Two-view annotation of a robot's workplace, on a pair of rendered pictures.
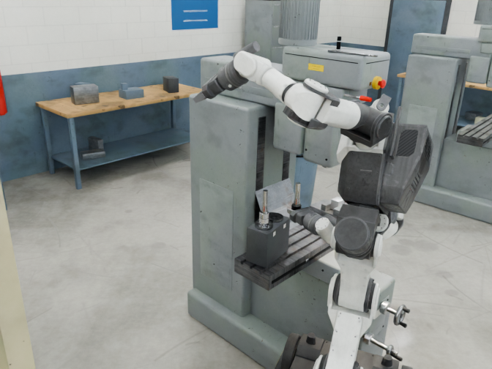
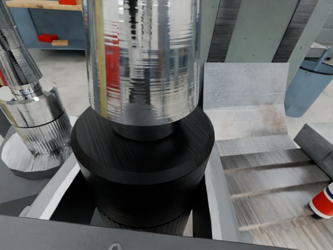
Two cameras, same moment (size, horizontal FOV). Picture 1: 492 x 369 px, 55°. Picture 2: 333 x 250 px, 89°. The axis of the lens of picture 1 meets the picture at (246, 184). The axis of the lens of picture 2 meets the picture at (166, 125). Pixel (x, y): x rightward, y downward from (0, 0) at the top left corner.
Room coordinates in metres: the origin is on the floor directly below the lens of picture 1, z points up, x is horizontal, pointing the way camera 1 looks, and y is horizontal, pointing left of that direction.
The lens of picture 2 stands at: (1.99, -0.27, 1.25)
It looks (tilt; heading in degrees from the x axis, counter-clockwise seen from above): 39 degrees down; 34
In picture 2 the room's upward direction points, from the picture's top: 5 degrees clockwise
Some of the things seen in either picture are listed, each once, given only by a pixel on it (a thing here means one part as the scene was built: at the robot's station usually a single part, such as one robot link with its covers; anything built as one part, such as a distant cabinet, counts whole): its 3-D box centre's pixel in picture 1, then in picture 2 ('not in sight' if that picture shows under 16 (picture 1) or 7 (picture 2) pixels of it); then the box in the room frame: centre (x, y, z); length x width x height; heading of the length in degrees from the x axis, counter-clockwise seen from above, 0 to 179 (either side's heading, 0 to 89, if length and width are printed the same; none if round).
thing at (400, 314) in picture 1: (393, 312); not in sight; (2.03, -0.79, 0.60); 0.16 x 0.12 x 0.12; 47
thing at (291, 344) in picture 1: (291, 353); not in sight; (1.82, -0.25, 0.50); 0.20 x 0.05 x 0.20; 158
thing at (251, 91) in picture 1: (260, 81); not in sight; (2.72, -0.06, 1.66); 0.80 x 0.23 x 0.20; 47
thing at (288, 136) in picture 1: (300, 124); not in sight; (2.51, -0.29, 1.47); 0.24 x 0.19 x 0.26; 137
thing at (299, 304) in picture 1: (316, 303); not in sight; (2.36, -0.45, 0.40); 0.81 x 0.32 x 0.60; 47
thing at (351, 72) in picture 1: (334, 65); not in sight; (2.38, -0.42, 1.81); 0.47 x 0.26 x 0.16; 47
